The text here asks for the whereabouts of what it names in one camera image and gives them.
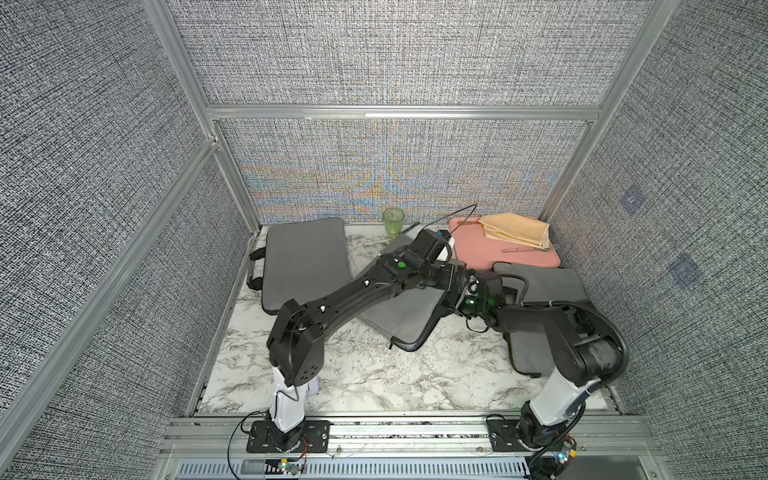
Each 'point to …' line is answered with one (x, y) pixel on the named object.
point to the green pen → (411, 227)
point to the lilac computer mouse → (314, 386)
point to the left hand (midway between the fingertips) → (464, 275)
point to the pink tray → (472, 248)
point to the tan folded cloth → (517, 228)
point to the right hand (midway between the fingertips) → (438, 290)
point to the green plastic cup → (393, 220)
